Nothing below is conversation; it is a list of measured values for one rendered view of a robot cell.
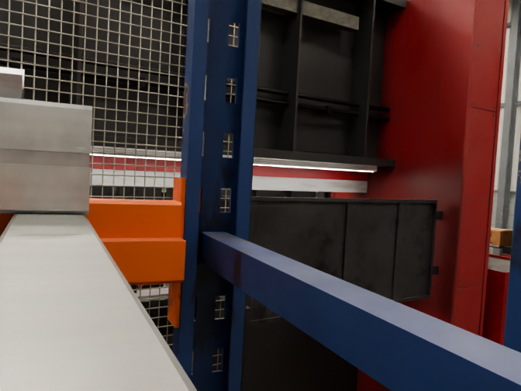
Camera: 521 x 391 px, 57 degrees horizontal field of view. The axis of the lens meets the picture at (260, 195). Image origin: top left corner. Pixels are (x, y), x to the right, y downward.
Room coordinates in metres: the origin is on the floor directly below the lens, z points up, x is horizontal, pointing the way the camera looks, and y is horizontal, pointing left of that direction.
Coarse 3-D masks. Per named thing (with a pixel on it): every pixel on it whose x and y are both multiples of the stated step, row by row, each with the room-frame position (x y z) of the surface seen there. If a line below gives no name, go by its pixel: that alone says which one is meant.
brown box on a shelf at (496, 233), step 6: (492, 228) 3.46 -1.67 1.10; (498, 228) 3.45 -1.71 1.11; (492, 234) 3.38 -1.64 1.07; (498, 234) 3.35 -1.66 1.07; (504, 234) 3.36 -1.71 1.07; (510, 234) 3.40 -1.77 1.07; (492, 240) 3.38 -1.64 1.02; (498, 240) 3.35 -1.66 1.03; (504, 240) 3.36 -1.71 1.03; (510, 240) 3.40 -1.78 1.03; (492, 246) 3.35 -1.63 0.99; (498, 246) 3.32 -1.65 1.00
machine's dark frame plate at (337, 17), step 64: (0, 0) 1.58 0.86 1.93; (64, 0) 1.68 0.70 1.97; (128, 0) 1.80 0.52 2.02; (320, 0) 2.29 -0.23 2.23; (384, 0) 2.34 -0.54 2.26; (0, 64) 1.58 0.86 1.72; (64, 64) 1.69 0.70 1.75; (320, 64) 2.30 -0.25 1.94; (128, 128) 1.81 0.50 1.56; (256, 128) 2.12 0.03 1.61; (320, 128) 2.32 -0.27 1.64
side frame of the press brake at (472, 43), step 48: (432, 0) 2.30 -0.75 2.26; (480, 0) 2.13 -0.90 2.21; (432, 48) 2.28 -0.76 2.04; (480, 48) 2.15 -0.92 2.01; (384, 96) 2.52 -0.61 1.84; (432, 96) 2.27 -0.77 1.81; (480, 96) 2.16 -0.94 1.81; (384, 144) 2.50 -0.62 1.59; (432, 144) 2.25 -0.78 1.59; (480, 144) 2.18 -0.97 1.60; (336, 192) 2.78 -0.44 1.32; (384, 192) 2.48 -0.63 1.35; (432, 192) 2.24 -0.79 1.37; (480, 192) 2.19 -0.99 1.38; (480, 240) 2.21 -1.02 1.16; (432, 288) 2.20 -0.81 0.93; (480, 288) 2.22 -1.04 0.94
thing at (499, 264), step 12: (492, 264) 2.65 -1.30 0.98; (504, 264) 2.67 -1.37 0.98; (492, 276) 2.38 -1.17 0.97; (504, 276) 2.33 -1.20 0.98; (492, 288) 2.38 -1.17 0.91; (504, 288) 2.33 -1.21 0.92; (492, 300) 2.38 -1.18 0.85; (504, 300) 2.33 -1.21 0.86; (492, 312) 2.37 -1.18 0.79; (504, 312) 2.34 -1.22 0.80; (492, 324) 2.37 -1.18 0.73; (504, 324) 2.34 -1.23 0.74; (492, 336) 2.36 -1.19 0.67
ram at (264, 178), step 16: (96, 160) 1.81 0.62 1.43; (112, 160) 1.84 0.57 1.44; (128, 160) 1.87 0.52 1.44; (144, 160) 1.91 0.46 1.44; (160, 160) 1.94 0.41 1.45; (176, 160) 1.98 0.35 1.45; (96, 176) 1.81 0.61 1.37; (112, 176) 1.84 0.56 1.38; (176, 176) 1.98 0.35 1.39; (256, 176) 2.19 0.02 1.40; (272, 176) 2.24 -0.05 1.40; (288, 176) 2.29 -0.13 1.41; (304, 176) 2.34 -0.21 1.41; (320, 176) 2.40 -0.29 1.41; (336, 176) 2.46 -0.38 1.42; (352, 176) 2.52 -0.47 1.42
